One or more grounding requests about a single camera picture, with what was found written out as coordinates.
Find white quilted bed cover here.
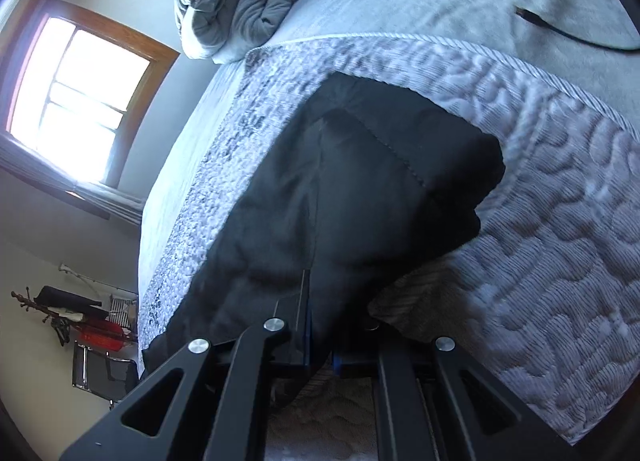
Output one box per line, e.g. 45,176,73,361
138,34,639,460

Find light blue bed sheet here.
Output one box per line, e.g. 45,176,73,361
271,0,639,122

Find grey window curtain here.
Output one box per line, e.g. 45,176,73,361
1,131,144,226

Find black pants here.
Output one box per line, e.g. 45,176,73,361
142,73,506,371

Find black cable on bed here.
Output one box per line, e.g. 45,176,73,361
515,6,640,54

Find wooden coat rack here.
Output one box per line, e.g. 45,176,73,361
10,284,109,347

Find large wooden frame window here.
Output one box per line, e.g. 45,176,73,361
1,0,178,187

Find red garment on rack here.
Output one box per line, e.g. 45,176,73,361
75,319,134,353

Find black metal chair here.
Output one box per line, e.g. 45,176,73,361
72,342,139,408

